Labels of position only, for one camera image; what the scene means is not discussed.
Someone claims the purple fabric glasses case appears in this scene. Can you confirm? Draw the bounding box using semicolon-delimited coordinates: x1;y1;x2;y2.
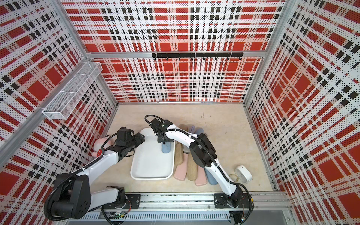
188;126;195;134

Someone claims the light blue case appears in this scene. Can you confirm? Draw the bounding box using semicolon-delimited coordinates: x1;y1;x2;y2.
195;128;204;135

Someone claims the tan case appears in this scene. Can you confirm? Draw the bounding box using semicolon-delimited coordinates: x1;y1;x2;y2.
187;153;197;181

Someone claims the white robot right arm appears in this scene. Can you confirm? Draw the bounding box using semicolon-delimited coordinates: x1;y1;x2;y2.
144;114;254;225

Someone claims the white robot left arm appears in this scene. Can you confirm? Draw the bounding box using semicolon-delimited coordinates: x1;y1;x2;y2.
44;127;145;221

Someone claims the white plastic storage tray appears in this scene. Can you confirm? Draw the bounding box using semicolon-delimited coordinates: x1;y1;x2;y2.
130;128;175;181

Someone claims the beige case upper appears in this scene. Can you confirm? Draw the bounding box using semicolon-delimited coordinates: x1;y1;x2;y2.
179;124;188;131

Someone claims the beige case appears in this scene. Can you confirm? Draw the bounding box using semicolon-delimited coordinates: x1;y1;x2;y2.
174;143;184;166
179;124;188;131

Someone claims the beige case lower left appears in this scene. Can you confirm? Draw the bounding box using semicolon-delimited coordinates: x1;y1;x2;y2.
174;143;184;166

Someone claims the pink plush toy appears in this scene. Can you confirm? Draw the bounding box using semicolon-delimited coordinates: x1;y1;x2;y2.
92;136;113;158

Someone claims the pink case left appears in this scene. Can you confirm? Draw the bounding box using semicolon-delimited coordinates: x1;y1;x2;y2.
173;153;188;182

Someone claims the pink case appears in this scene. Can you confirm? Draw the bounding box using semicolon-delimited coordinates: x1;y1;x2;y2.
173;153;188;182
195;166;207;187

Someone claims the pink case right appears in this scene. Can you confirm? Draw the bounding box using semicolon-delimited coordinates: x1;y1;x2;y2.
195;166;207;187

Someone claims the white round device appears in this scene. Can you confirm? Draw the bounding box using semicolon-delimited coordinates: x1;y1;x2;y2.
235;165;253;183

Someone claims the white wire mesh basket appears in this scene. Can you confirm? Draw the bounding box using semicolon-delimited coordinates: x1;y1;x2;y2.
42;61;102;120

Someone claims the black hook rail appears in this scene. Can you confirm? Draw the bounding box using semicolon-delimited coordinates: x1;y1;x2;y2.
151;52;244;60

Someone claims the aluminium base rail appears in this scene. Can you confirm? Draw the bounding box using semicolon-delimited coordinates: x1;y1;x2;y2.
79;192;295;225

